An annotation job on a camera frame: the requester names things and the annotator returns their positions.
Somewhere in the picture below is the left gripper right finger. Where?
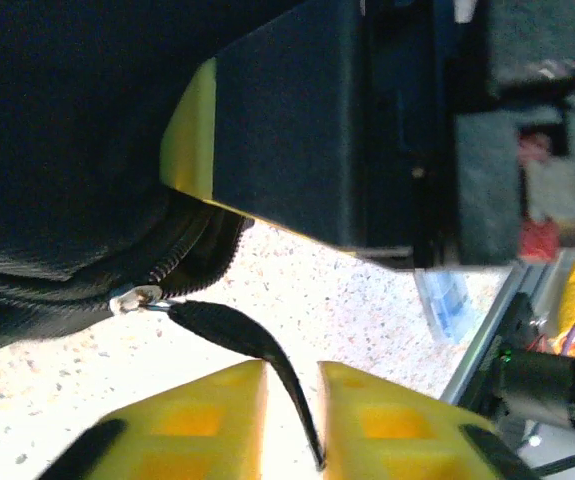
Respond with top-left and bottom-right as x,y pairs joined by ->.
316,359 -> 541,480

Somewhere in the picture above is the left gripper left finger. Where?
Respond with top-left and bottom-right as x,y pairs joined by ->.
36,359 -> 269,480

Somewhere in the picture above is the black backpack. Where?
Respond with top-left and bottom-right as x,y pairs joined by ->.
0,0 -> 358,471

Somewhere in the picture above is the cream holder orange insert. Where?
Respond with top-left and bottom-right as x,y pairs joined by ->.
516,124 -> 575,261

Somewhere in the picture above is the aluminium front rail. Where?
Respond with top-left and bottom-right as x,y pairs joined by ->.
439,249 -> 575,416

